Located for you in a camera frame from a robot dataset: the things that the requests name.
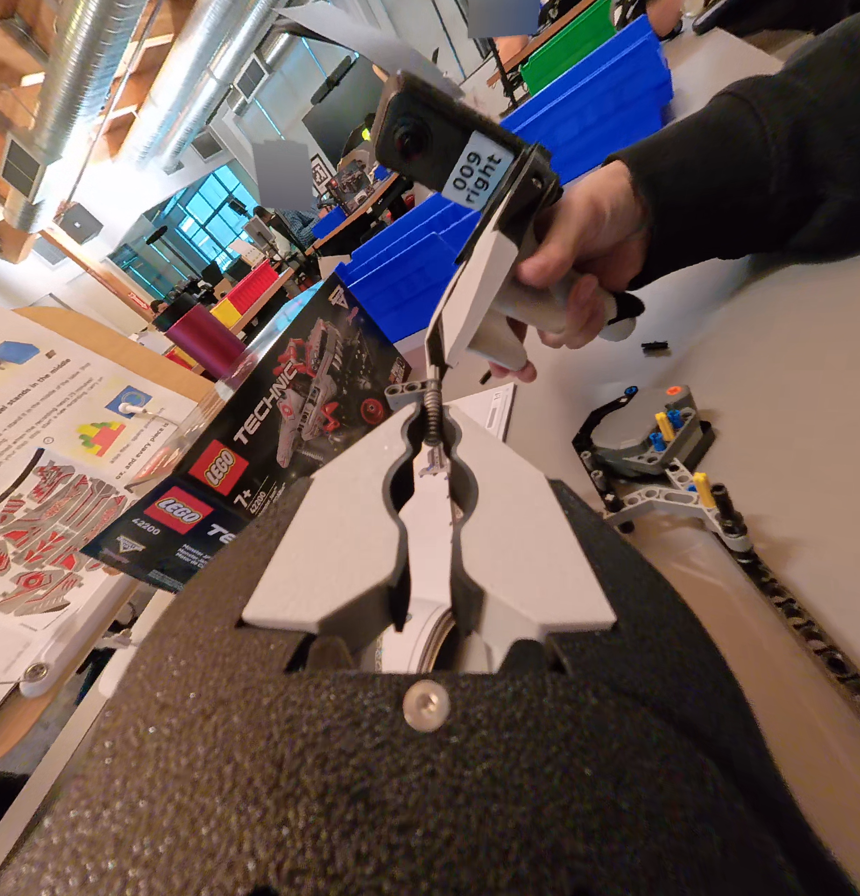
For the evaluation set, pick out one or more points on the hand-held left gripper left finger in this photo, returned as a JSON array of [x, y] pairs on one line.
[[325, 553]]

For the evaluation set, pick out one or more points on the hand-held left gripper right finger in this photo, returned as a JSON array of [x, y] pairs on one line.
[[542, 560]]

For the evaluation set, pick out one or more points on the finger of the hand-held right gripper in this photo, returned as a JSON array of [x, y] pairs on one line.
[[440, 336], [486, 294]]

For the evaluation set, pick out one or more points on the grey toy connector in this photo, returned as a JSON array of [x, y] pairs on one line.
[[405, 393]]

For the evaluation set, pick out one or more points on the person's right forearm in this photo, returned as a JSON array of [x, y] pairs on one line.
[[752, 140]]

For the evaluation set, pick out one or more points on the person's right hand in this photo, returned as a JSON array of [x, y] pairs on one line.
[[605, 224]]

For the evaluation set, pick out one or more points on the instruction booklet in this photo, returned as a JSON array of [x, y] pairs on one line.
[[486, 413]]

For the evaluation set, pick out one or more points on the black display screen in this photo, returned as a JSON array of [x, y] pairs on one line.
[[346, 126]]

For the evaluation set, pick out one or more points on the dark toy set box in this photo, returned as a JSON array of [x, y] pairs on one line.
[[349, 183]]

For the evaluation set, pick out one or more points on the leaning display board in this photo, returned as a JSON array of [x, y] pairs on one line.
[[374, 45]]

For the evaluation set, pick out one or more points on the black toy set box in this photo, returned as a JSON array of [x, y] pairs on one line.
[[262, 420]]

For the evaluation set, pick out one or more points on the green storage bin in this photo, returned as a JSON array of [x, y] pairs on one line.
[[563, 49]]

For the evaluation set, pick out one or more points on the partly built toy chassis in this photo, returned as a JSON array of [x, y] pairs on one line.
[[647, 434]]

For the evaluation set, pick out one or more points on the red storage bin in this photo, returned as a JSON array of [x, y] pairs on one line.
[[255, 283]]

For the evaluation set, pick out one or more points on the yellow storage bin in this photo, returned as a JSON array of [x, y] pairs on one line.
[[227, 313]]

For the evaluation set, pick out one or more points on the maroon cylinder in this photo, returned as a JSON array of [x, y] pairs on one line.
[[206, 339]]

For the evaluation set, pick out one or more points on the white poster peg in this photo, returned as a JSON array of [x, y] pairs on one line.
[[130, 408]]

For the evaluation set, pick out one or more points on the sticker sheet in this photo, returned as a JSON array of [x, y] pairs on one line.
[[52, 532]]

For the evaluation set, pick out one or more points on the instruction sheet on wooden board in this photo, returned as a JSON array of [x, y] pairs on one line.
[[122, 346]]

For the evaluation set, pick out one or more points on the instruction poster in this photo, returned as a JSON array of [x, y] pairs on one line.
[[52, 392]]

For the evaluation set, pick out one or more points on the black ceiling speaker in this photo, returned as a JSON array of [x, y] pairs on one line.
[[78, 222]]

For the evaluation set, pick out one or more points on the silver air duct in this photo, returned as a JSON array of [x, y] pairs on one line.
[[73, 105], [206, 77]]

